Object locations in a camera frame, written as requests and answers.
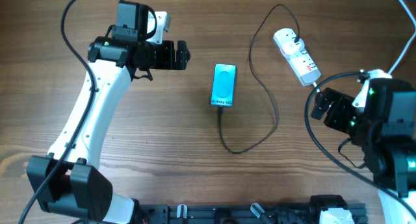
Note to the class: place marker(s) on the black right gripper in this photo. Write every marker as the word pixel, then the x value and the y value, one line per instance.
pixel 342 104

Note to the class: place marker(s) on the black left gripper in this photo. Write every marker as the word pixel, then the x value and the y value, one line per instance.
pixel 167 62

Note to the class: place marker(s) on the blue Galaxy S25 smartphone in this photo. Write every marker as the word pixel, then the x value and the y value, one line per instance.
pixel 224 78

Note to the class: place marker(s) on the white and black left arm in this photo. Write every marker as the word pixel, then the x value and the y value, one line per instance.
pixel 67 180

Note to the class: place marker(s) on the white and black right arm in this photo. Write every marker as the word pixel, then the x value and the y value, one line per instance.
pixel 384 131

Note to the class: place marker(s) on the white USB charger plug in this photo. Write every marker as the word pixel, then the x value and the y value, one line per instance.
pixel 291 48

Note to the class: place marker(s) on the white power strip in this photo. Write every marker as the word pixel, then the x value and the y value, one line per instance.
pixel 302 64

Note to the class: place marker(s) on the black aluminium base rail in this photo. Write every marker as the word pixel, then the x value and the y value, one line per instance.
pixel 319 209

